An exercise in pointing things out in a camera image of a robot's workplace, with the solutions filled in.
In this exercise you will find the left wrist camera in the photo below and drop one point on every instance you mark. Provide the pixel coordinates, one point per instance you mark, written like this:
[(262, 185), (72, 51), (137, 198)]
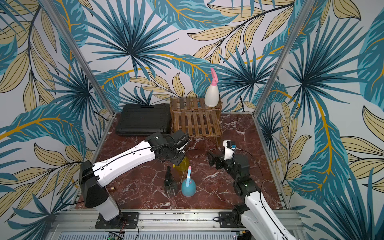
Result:
[(181, 139)]

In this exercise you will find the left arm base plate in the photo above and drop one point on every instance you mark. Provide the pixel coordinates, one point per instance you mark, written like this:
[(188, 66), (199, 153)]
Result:
[(125, 220)]

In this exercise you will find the left corner aluminium post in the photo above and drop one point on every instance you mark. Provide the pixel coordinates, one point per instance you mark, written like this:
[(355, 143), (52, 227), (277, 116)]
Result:
[(69, 39)]

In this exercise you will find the aluminium front rail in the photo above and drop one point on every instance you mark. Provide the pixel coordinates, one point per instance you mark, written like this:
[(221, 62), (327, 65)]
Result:
[(150, 225)]

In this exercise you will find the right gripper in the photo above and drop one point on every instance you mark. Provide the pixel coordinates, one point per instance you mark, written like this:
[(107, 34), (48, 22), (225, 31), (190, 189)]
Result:
[(220, 159)]

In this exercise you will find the wooden two-tier shelf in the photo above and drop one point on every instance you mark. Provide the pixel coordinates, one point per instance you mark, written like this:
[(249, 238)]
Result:
[(195, 118)]

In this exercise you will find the white pink spray bottle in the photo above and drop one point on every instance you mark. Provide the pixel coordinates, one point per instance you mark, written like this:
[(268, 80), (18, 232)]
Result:
[(212, 94)]

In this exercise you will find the yellow spray bottle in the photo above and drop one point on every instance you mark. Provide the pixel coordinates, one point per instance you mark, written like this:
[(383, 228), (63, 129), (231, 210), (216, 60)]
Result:
[(183, 166)]

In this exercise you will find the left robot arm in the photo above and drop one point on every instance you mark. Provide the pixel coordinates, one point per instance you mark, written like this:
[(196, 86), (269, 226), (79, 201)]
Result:
[(94, 178)]

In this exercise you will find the right corner aluminium post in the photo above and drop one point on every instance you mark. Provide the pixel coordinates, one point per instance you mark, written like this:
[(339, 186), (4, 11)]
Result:
[(299, 22)]

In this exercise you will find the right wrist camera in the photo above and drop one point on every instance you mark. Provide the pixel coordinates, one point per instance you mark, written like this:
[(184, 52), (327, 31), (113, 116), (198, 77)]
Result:
[(229, 150)]

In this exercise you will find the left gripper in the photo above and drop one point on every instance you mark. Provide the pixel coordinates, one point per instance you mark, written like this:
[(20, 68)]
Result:
[(177, 161)]

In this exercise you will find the corner aluminium post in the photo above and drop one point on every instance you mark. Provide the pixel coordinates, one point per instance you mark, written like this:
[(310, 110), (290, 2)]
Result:
[(299, 22), (69, 39)]

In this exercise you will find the teal round spray bottle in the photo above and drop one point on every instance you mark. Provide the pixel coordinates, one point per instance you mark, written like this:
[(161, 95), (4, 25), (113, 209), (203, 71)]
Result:
[(188, 185)]

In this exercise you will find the black plastic tool case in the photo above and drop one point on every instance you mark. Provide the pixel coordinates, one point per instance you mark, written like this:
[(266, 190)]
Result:
[(143, 120)]

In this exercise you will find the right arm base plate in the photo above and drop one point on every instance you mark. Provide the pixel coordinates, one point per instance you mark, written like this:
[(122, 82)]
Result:
[(229, 219)]

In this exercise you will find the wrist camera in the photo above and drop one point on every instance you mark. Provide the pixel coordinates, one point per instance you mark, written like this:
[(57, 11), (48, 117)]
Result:
[(181, 139), (229, 150)]

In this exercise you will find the black clear spray bottle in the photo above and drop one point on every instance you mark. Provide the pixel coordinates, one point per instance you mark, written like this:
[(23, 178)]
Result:
[(170, 186)]

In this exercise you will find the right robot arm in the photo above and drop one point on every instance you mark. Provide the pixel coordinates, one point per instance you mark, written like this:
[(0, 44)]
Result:
[(254, 214)]

